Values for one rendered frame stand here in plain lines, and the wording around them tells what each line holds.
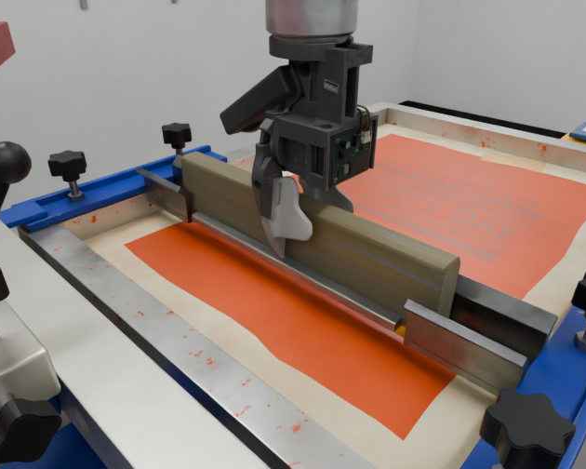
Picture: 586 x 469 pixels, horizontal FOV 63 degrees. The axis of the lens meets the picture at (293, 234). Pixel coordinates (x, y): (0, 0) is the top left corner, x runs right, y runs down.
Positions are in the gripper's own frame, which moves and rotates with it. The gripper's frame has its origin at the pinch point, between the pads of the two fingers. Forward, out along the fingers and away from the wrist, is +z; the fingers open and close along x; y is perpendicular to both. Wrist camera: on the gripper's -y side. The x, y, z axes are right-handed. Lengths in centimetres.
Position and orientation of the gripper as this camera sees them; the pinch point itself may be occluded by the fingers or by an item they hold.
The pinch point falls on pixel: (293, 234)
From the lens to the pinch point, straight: 51.0
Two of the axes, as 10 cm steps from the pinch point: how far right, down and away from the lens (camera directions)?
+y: 7.3, 3.5, -5.9
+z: 0.0, 8.6, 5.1
